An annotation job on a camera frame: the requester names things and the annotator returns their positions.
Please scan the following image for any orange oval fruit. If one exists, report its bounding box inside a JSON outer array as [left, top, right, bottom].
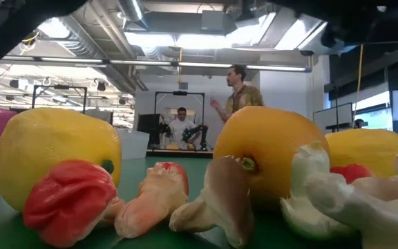
[[212, 105, 331, 212]]

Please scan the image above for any brown cap mushroom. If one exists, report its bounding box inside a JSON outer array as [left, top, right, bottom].
[[169, 155, 255, 249]]

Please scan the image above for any peach-coloured toy piece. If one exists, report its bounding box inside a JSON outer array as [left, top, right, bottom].
[[114, 161, 190, 240]]

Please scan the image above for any yellow lemon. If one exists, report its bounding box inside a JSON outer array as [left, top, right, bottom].
[[0, 107, 123, 212], [325, 128, 398, 179]]

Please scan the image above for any red bell pepper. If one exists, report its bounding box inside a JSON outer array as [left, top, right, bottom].
[[22, 159, 126, 248]]

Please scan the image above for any small red pepper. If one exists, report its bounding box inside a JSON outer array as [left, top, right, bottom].
[[330, 163, 375, 185]]

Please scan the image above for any person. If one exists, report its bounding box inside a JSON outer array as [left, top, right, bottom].
[[166, 107, 200, 150], [209, 64, 265, 124]]

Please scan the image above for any background work table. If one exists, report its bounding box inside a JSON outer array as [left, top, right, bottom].
[[146, 147, 214, 159]]

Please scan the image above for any green table mat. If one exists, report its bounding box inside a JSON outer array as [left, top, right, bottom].
[[0, 156, 398, 249]]

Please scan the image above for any black monitor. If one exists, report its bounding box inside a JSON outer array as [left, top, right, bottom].
[[136, 113, 162, 146]]

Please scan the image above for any clear plastic bin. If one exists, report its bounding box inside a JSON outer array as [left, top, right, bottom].
[[115, 128, 151, 160]]

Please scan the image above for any long ceiling light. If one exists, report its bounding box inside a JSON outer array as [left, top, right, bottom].
[[1, 55, 312, 73]]

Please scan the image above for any whiteboard on stand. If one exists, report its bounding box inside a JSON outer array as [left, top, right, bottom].
[[312, 102, 354, 134]]

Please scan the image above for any black gantry frame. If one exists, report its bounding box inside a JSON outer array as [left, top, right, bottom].
[[153, 91, 206, 149], [31, 84, 88, 115]]

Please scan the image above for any black ceiling cable reel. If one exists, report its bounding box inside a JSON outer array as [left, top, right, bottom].
[[21, 30, 41, 46]]

